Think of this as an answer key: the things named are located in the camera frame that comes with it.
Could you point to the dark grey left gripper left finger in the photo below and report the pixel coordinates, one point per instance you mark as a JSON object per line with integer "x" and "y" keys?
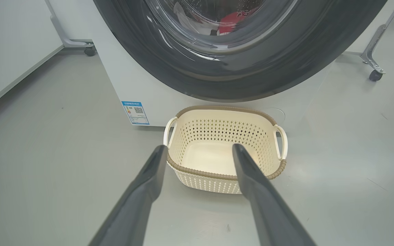
{"x": 132, "y": 208}

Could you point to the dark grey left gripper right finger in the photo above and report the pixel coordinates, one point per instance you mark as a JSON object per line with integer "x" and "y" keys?
{"x": 268, "y": 212}

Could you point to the dark round washing machine door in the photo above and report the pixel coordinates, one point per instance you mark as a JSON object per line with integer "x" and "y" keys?
{"x": 183, "y": 68}

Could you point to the red and white jersey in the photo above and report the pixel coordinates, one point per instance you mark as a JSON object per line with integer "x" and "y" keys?
{"x": 233, "y": 21}

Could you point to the cream perforated laundry basket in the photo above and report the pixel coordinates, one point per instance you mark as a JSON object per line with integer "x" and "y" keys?
{"x": 204, "y": 157}

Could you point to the white front-load washing machine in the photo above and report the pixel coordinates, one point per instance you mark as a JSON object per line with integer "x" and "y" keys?
{"x": 142, "y": 89}

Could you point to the blue energy label sticker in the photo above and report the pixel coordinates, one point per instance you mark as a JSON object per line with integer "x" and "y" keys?
{"x": 135, "y": 112}

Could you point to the grey partition leg with caster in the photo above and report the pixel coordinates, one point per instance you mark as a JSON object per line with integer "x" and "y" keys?
{"x": 371, "y": 48}
{"x": 67, "y": 41}

